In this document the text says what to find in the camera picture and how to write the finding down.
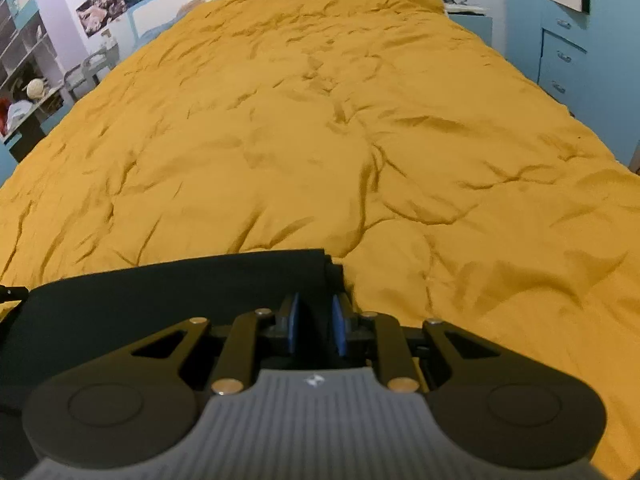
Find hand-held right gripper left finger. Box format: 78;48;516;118
130;292;301;394

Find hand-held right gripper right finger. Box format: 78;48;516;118
330;292;501;394

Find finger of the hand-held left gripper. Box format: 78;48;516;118
0;284;30;306

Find black pants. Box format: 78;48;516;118
0;248;347;413

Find red bag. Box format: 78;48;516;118
0;98;16;137

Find white cloth on desk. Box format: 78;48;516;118
6;100;34;122

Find yellow quilted blanket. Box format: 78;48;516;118
0;0;640;480

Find blue pillow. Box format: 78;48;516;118
140;2;203;43

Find blue nightstand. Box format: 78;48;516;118
446;5;494;52

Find white and blue headboard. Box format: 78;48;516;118
125;0;387;43

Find blue drawer cabinet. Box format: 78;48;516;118
502;0;640;171

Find white wall shelf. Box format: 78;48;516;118
0;0;57;92

